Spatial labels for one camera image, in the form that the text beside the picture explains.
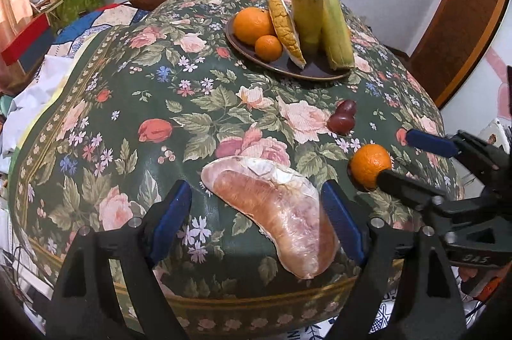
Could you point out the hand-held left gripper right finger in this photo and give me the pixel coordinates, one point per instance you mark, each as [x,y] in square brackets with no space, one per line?
[340,220]

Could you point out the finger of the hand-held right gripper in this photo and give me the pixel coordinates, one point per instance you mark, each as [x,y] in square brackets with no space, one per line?
[404,188]
[430,143]

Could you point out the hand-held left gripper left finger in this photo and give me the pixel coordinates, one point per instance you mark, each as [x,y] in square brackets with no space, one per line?
[172,220]

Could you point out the large orange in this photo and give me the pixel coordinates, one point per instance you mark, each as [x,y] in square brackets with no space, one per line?
[252,25]
[370,166]

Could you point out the peeled pomelo segment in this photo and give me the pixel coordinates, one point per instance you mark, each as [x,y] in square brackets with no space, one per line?
[276,216]

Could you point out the dark purple round plate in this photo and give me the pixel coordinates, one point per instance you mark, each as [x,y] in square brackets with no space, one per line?
[296,66]

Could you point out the short sugarcane piece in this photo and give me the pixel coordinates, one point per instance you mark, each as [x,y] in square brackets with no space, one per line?
[307,16]

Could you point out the pomelo peel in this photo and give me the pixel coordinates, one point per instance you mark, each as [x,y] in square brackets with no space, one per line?
[286,30]

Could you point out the small orange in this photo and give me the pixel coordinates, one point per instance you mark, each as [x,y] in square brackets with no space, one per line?
[268,48]

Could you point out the white heart-print wardrobe door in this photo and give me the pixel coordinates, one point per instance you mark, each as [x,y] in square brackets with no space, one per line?
[492,84]

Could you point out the dark red jujube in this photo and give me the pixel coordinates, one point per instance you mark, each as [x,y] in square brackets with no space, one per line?
[347,108]
[340,123]

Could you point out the green floral tablecloth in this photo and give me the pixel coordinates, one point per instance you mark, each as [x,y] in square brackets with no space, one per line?
[160,104]

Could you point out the brown wooden door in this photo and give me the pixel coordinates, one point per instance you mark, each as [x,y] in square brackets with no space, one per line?
[460,24]

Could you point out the white crumpled cloth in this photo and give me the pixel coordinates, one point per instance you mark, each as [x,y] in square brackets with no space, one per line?
[32,96]

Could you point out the blue patchwork quilt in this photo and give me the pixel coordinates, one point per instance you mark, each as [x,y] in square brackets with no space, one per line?
[100,24]

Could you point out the red box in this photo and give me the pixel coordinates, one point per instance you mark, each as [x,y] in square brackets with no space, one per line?
[24,42]

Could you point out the green patterned bag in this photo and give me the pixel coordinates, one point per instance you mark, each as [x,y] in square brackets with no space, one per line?
[78,2]

